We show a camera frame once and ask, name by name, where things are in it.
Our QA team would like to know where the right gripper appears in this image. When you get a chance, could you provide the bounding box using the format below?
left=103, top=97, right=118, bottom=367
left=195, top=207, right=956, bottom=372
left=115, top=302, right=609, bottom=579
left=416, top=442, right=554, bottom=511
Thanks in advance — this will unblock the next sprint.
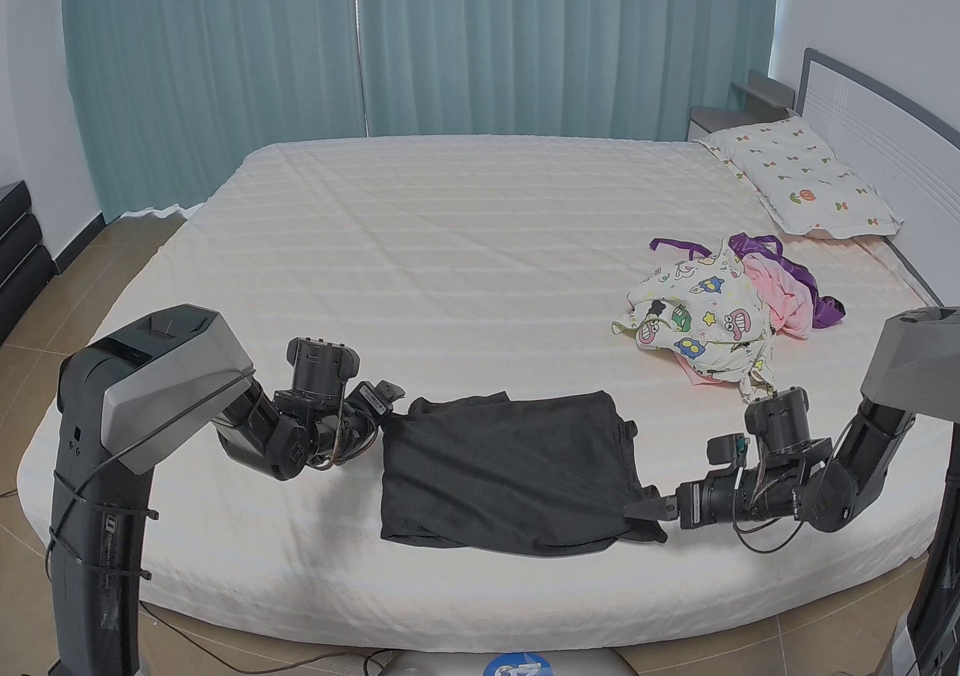
left=678, top=479, right=742, bottom=530

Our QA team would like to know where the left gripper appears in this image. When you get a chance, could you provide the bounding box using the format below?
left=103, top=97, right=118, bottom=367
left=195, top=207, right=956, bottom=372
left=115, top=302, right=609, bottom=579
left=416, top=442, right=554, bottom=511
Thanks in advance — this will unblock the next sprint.
left=348, top=379, right=388, bottom=427

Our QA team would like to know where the black T-shirt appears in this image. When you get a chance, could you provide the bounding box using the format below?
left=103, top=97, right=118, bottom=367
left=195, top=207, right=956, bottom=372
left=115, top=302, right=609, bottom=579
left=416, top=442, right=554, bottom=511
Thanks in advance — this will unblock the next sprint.
left=380, top=390, right=669, bottom=558

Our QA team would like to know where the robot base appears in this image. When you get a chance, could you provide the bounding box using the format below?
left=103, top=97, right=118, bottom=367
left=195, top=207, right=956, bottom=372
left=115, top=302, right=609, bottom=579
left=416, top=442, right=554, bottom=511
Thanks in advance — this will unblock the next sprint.
left=390, top=649, right=624, bottom=676

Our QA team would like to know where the bed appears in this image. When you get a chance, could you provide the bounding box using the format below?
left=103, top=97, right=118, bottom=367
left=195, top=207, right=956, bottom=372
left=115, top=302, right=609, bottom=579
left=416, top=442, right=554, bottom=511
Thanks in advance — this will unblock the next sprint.
left=16, top=46, right=960, bottom=655

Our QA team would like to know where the white printed pyjama top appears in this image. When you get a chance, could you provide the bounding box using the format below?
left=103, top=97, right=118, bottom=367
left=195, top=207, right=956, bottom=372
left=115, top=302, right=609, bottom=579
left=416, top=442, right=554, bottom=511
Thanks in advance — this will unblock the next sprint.
left=611, top=241, right=780, bottom=406

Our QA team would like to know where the pink garment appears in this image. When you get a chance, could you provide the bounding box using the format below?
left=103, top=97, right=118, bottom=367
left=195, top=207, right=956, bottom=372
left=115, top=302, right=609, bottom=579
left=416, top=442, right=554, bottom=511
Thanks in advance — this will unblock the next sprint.
left=678, top=254, right=815, bottom=386

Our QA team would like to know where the purple garment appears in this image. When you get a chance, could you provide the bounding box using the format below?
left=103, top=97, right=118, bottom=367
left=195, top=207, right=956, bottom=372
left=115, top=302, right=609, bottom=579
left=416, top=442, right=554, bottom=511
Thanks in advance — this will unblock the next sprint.
left=648, top=232, right=849, bottom=331

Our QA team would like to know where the white printed pillow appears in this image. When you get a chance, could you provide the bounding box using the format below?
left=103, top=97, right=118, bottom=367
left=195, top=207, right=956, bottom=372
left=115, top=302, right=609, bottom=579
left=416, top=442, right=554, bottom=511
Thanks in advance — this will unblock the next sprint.
left=693, top=116, right=905, bottom=239

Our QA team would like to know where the blue-green curtain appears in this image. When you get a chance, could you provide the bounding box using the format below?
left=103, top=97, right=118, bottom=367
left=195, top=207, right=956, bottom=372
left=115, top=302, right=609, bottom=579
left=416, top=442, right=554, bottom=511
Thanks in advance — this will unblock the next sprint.
left=358, top=0, right=777, bottom=143
left=63, top=0, right=369, bottom=224

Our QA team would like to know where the black chest of drawers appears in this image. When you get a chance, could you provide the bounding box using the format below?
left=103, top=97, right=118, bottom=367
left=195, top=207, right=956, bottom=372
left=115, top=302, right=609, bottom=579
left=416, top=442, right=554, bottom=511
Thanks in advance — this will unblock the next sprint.
left=0, top=179, right=57, bottom=344

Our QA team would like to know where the grey bedside table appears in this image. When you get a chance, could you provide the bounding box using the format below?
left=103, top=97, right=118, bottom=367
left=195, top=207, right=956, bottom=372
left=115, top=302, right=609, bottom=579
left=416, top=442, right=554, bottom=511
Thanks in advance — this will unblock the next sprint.
left=687, top=67, right=796, bottom=138

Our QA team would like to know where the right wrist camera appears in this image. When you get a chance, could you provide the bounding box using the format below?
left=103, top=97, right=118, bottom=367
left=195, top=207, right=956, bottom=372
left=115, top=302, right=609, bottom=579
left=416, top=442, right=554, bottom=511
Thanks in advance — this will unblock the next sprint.
left=708, top=435, right=751, bottom=472

